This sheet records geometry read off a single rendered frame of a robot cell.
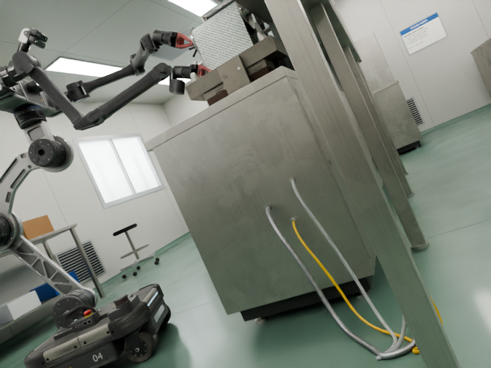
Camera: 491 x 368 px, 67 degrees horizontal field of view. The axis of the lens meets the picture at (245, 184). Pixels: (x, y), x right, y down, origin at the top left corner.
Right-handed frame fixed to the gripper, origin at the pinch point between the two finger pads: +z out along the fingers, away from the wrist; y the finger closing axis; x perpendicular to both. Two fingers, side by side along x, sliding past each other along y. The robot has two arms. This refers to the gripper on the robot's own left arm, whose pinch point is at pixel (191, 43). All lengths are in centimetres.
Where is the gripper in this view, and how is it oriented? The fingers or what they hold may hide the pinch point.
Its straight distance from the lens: 186.8
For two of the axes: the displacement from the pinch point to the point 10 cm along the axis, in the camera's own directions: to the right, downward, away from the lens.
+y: -3.3, 2.4, -9.1
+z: 9.2, 2.8, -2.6
